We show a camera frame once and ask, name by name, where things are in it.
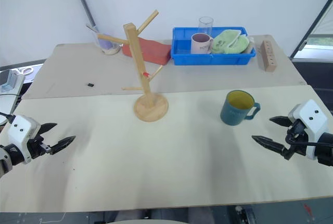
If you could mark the white scissors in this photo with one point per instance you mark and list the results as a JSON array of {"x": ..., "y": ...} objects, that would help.
[{"x": 24, "y": 71}]

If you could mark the clear measuring cup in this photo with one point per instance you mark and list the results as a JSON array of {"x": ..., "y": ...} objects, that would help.
[{"x": 105, "y": 43}]

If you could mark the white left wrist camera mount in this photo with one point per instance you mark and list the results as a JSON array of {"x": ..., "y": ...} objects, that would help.
[{"x": 18, "y": 134}]

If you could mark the green cloth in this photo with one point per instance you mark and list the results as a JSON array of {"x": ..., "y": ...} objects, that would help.
[{"x": 229, "y": 42}]

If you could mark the red brick block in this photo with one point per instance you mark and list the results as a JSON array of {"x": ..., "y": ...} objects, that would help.
[{"x": 151, "y": 50}]

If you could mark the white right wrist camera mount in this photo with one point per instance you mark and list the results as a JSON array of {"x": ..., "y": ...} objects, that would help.
[{"x": 310, "y": 119}]

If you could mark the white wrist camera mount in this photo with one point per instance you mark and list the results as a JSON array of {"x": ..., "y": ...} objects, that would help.
[
  {"x": 310, "y": 119},
  {"x": 18, "y": 134}
]

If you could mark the wooden mug tree stand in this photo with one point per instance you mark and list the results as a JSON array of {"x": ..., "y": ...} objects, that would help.
[{"x": 145, "y": 78}]

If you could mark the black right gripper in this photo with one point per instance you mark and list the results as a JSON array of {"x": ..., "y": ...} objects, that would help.
[{"x": 295, "y": 136}]

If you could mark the pink and white mug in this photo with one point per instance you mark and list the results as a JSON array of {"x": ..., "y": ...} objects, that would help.
[{"x": 200, "y": 43}]

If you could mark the blue mug with yellow inside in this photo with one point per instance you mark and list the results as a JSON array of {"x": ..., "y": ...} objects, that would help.
[{"x": 235, "y": 109}]

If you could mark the clear drinking glass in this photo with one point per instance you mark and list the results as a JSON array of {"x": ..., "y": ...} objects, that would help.
[{"x": 205, "y": 25}]

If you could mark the small black object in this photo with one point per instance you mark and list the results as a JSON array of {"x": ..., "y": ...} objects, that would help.
[{"x": 90, "y": 85}]

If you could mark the wooden block with holes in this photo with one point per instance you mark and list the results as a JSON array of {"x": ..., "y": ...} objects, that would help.
[{"x": 268, "y": 56}]

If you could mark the blue plastic bin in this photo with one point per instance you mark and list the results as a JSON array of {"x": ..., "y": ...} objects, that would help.
[{"x": 210, "y": 52}]

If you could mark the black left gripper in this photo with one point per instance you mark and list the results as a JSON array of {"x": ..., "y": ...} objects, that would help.
[{"x": 37, "y": 146}]

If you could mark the grey metal bracket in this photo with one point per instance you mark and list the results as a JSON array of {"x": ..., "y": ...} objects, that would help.
[{"x": 10, "y": 81}]

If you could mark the grey metal pole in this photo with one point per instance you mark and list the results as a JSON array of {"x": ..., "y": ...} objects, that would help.
[{"x": 83, "y": 0}]

